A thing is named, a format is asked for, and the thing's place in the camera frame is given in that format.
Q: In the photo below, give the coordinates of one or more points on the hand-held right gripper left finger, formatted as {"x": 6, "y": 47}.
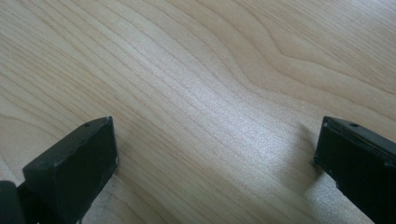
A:
{"x": 71, "y": 168}

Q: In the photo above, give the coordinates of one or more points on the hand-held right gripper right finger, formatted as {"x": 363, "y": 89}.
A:
{"x": 361, "y": 161}

